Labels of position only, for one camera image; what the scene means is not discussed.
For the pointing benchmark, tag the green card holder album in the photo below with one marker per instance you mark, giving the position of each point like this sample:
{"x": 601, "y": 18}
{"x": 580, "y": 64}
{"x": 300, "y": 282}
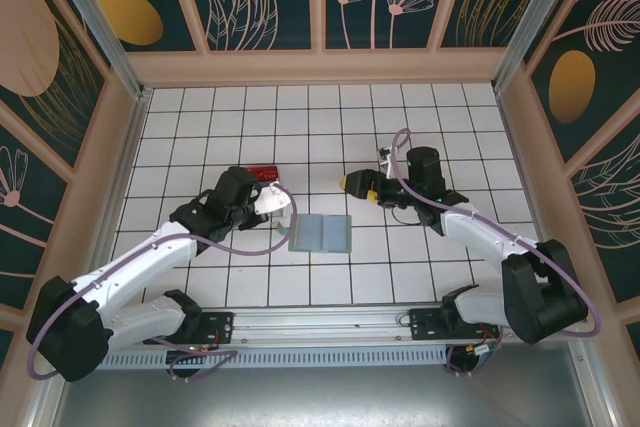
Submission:
{"x": 310, "y": 232}

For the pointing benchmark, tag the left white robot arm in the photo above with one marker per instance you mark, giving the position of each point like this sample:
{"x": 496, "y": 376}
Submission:
{"x": 140, "y": 262}

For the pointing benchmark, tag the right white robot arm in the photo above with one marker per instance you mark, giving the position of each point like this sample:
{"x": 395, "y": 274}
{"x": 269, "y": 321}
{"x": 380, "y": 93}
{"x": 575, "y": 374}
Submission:
{"x": 480, "y": 237}

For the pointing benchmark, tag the red card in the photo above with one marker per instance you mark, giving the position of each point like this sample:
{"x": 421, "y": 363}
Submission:
{"x": 262, "y": 170}

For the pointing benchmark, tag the electronics board with yellow connector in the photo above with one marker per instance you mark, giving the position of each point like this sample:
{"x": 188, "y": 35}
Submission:
{"x": 480, "y": 349}

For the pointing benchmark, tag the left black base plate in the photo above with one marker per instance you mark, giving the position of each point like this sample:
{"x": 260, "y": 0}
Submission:
{"x": 222, "y": 327}

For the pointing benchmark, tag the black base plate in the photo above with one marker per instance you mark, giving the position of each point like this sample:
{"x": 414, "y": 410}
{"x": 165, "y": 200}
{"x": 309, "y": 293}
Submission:
{"x": 222, "y": 327}
{"x": 425, "y": 327}

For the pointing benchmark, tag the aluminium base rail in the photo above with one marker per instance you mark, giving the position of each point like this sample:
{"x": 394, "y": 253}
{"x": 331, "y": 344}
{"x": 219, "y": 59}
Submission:
{"x": 325, "y": 324}

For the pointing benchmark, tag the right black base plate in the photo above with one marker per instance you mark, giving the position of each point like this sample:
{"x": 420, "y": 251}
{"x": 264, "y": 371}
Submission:
{"x": 425, "y": 327}

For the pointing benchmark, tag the right aluminium corner post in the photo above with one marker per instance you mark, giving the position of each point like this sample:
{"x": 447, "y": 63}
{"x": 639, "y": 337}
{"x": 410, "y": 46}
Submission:
{"x": 530, "y": 22}

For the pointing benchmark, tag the aluminium corner post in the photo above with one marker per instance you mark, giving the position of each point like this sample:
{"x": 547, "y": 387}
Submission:
{"x": 530, "y": 22}
{"x": 95, "y": 22}

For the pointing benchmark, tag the left aluminium corner post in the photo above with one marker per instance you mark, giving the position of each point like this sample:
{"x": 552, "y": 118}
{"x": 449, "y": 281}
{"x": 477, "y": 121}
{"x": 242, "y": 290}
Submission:
{"x": 95, "y": 22}

